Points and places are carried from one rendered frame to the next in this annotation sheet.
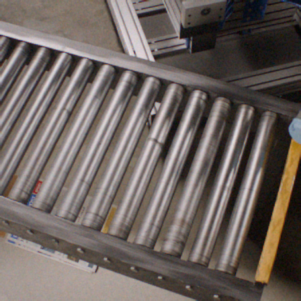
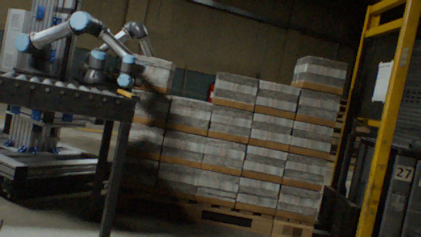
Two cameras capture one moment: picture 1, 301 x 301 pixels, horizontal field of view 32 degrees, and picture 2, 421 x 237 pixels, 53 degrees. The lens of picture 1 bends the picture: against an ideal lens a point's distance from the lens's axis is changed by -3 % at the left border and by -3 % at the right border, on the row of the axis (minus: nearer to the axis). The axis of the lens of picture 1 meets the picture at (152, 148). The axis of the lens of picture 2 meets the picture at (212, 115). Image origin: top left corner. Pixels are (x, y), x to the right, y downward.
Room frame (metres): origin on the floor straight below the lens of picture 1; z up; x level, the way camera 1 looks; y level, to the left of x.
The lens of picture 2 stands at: (-1.57, 0.89, 0.91)
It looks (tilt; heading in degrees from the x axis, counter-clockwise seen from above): 3 degrees down; 318
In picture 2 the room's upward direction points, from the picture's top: 11 degrees clockwise
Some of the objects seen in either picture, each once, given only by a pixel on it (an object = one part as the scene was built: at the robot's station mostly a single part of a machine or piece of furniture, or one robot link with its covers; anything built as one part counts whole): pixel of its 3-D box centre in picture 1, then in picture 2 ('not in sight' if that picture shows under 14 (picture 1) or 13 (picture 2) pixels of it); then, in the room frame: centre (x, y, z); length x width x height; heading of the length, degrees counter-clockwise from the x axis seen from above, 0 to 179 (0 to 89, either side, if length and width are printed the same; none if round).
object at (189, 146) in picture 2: not in sight; (201, 158); (0.75, -1.17, 0.42); 1.17 x 0.39 x 0.83; 51
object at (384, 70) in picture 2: not in sight; (379, 75); (0.00, -2.08, 1.28); 0.57 x 0.01 x 0.65; 141
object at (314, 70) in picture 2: not in sight; (302, 146); (0.29, -1.73, 0.65); 0.39 x 0.30 x 1.29; 141
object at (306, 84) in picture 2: not in sight; (302, 149); (0.29, -1.73, 0.63); 0.38 x 0.29 x 0.97; 141
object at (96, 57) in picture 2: not in sight; (97, 59); (1.49, -0.58, 0.98); 0.13 x 0.12 x 0.14; 170
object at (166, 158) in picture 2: not in sight; (200, 160); (0.75, -1.17, 0.40); 1.16 x 0.38 x 0.51; 51
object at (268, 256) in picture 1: (283, 198); (126, 93); (0.50, -0.31, 0.81); 0.43 x 0.03 x 0.02; 160
